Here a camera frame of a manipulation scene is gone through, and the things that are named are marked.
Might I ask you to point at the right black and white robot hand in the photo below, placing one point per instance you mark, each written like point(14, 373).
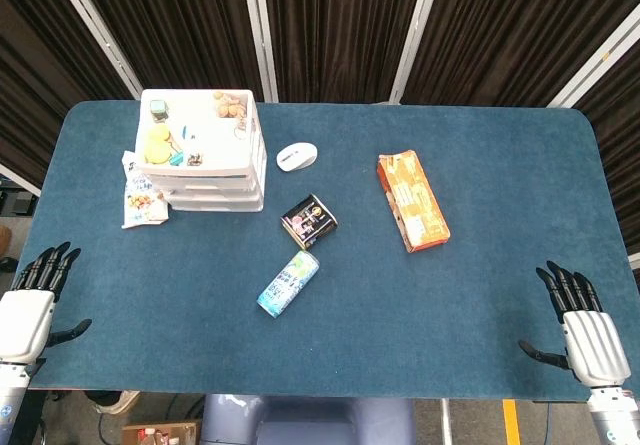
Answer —
point(592, 345)

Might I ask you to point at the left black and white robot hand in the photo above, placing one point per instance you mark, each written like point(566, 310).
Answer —
point(25, 315)

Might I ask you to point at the white plastic container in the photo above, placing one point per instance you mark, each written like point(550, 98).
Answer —
point(215, 205)

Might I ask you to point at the white plastic drawer unit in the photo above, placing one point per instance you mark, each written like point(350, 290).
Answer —
point(220, 150)

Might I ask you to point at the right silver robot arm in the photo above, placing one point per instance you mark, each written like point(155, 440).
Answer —
point(612, 415)

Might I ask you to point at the orange carton box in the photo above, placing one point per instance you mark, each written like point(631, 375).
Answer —
point(412, 200)

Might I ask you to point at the black tin can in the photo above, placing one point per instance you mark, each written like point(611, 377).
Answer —
point(309, 221)

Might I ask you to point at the white sneaker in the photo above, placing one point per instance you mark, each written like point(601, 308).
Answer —
point(119, 402)

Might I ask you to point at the white snack bag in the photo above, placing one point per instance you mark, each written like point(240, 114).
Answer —
point(140, 200)

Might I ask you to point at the white table leg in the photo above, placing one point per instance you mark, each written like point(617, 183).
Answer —
point(446, 422)

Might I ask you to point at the dark brown curtain panel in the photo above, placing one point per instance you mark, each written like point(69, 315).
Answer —
point(510, 30)
point(620, 130)
point(340, 30)
point(180, 25)
point(45, 75)

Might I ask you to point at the blue table mat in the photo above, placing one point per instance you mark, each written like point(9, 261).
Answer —
point(375, 315)

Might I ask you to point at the blue and white drink can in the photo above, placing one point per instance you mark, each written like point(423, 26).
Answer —
point(287, 285)

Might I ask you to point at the lavender robot torso base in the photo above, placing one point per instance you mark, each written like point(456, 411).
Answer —
point(310, 422)

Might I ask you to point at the white computer mouse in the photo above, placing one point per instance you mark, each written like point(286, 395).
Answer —
point(296, 156)

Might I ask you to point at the white metal frame post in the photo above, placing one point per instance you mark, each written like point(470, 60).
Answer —
point(95, 30)
point(260, 30)
point(20, 179)
point(595, 62)
point(415, 35)

